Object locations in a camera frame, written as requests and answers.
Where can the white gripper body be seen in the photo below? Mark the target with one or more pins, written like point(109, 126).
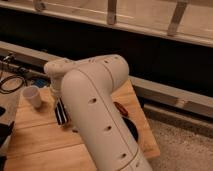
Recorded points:
point(55, 88)

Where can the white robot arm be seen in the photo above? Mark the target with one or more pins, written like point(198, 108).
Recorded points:
point(85, 87)

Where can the blue box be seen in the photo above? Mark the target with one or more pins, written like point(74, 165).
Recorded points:
point(40, 83)

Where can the red brown pocket knife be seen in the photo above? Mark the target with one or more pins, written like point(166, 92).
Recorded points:
point(121, 109)

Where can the black object at left edge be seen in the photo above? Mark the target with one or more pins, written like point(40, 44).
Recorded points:
point(5, 131)

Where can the black round plate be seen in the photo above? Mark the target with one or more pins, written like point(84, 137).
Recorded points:
point(130, 129)

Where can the grey metal beam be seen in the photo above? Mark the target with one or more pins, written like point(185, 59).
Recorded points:
point(161, 93)

